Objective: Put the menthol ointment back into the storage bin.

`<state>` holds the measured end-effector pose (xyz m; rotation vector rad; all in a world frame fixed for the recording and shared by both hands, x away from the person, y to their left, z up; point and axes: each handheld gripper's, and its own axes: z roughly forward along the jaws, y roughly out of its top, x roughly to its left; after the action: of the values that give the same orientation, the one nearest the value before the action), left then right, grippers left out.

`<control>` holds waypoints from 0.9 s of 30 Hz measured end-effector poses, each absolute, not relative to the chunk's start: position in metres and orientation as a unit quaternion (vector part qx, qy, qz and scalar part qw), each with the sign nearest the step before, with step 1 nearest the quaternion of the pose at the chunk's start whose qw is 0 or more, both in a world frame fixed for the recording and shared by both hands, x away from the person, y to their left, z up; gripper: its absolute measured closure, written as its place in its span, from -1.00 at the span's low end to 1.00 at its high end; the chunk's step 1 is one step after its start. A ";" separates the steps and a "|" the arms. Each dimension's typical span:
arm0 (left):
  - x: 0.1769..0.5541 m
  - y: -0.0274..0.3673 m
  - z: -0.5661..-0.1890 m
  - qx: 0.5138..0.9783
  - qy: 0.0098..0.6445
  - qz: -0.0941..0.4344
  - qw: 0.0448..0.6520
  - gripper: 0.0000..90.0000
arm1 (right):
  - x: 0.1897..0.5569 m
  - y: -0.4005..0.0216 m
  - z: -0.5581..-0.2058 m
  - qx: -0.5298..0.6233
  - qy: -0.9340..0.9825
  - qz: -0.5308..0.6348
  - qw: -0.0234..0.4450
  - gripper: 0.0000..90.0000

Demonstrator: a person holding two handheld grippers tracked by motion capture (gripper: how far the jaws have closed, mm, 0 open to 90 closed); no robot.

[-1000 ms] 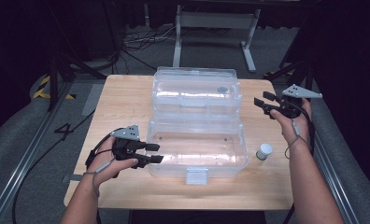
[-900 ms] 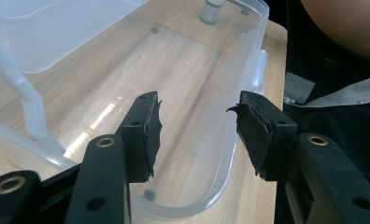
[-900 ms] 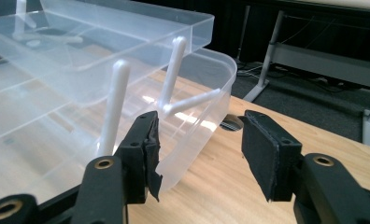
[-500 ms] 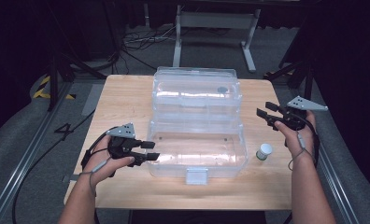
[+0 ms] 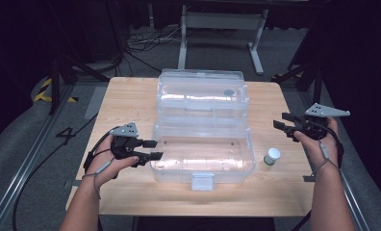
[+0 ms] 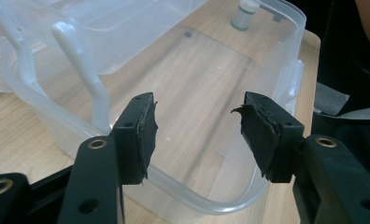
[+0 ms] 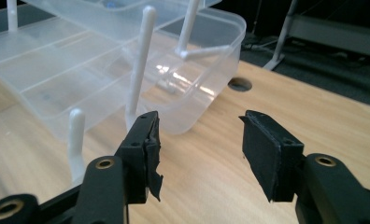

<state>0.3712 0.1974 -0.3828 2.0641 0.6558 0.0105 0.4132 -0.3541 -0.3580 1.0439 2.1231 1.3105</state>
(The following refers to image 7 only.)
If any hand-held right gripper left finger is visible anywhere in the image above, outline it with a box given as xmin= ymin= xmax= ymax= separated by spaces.
xmin=114 ymin=110 xmax=164 ymax=204

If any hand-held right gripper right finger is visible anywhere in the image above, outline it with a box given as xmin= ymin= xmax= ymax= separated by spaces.
xmin=238 ymin=109 xmax=306 ymax=203

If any clear plastic storage box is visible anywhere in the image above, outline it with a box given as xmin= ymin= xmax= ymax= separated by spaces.
xmin=0 ymin=0 xmax=248 ymax=188

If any table cable grommet hole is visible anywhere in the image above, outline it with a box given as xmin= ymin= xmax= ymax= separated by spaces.
xmin=227 ymin=77 xmax=253 ymax=92

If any bundle of floor cables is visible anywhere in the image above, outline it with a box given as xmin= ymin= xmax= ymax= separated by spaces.
xmin=242 ymin=29 xmax=270 ymax=52

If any grey metal desk frame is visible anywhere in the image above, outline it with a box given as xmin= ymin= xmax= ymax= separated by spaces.
xmin=263 ymin=0 xmax=370 ymax=71

